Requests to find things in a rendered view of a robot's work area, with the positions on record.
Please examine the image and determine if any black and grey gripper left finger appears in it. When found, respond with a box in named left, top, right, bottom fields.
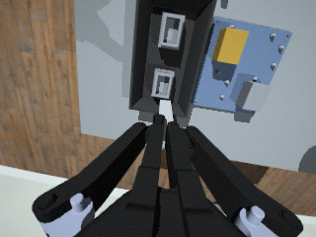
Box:
left=32, top=100, right=166, bottom=237

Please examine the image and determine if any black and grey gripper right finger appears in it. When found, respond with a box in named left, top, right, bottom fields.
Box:
left=164, top=100, right=303, bottom=237

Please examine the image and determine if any yellow block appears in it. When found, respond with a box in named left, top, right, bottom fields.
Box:
left=211, top=28, right=249, bottom=65

